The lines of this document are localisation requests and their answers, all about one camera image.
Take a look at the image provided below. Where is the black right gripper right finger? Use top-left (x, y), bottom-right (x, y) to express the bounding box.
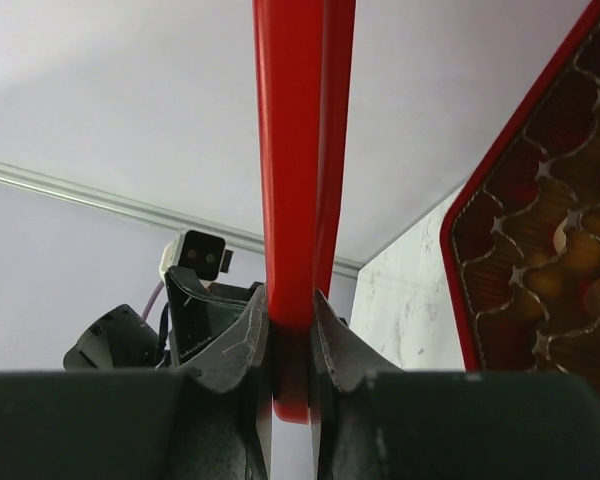
top-left (310, 293), bottom-right (600, 479)

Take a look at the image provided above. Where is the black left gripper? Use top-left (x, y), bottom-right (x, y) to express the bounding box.
top-left (63, 267), bottom-right (260, 370)

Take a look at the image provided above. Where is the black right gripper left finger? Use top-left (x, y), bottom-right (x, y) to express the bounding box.
top-left (0, 284), bottom-right (274, 480)

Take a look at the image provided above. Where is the red box lid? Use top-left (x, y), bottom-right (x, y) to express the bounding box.
top-left (253, 1), bottom-right (356, 423)

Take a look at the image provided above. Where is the red compartment chocolate box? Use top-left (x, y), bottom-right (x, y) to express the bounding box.
top-left (440, 1), bottom-right (600, 385)

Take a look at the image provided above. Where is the white chocolate middle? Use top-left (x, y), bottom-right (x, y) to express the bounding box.
top-left (552, 218), bottom-right (569, 254)

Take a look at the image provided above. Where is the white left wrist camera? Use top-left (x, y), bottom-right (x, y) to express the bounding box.
top-left (158, 230), bottom-right (233, 282)

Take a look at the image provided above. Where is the aluminium frame left post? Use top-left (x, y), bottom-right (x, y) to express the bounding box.
top-left (0, 157), bottom-right (361, 279)

